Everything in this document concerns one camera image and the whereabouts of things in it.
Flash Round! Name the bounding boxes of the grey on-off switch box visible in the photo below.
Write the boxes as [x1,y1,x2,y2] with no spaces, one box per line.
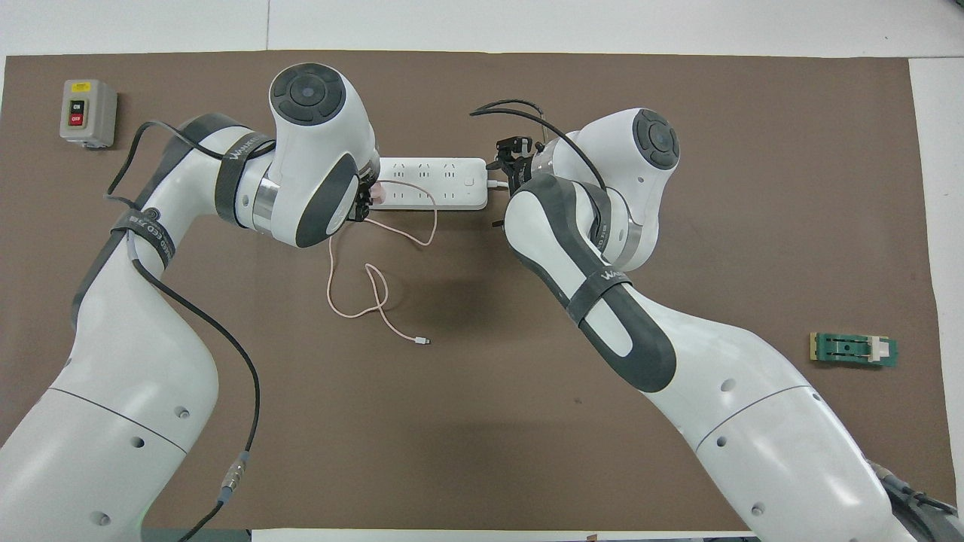
[59,79,118,149]

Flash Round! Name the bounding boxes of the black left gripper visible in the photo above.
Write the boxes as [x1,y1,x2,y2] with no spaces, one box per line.
[349,167,380,224]

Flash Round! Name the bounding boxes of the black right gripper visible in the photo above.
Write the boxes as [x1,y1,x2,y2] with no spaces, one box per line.
[486,135,545,193]

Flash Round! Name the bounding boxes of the brown table mat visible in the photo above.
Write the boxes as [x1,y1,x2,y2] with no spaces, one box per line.
[0,50,961,531]

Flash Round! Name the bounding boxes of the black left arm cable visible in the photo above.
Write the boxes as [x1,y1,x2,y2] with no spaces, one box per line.
[104,120,261,542]

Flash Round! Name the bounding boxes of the green knife switch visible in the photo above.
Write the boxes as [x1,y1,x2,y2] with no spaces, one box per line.
[810,332,898,370]

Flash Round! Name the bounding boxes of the white power strip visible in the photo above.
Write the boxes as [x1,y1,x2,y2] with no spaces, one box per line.
[374,157,489,212]

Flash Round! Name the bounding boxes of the pink charging cable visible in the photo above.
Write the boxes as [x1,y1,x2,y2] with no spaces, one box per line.
[326,181,438,346]

